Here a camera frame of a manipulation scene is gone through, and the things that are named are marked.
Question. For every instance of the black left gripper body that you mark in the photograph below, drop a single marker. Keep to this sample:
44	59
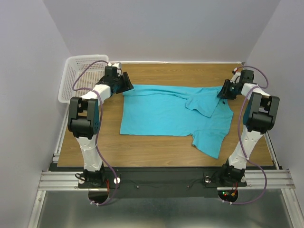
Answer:
124	83

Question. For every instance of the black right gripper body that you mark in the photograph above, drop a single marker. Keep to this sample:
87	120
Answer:
226	90

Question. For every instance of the turquoise blue t shirt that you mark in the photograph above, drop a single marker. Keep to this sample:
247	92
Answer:
156	110

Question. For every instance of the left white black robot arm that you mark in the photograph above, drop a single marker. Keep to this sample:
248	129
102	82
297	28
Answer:
84	121

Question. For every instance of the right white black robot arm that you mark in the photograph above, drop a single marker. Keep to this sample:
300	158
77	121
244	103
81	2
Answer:
257	116

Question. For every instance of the white perforated plastic basket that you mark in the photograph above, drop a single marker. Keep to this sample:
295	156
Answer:
81	71

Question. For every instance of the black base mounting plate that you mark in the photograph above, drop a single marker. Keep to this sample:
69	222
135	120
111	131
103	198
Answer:
178	182

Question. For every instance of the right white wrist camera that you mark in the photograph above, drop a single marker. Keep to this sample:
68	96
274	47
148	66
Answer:
236	76

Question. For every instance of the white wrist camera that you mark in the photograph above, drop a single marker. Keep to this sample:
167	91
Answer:
115	64
236	76

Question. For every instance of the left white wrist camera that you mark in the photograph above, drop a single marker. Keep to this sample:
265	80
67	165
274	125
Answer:
115	64

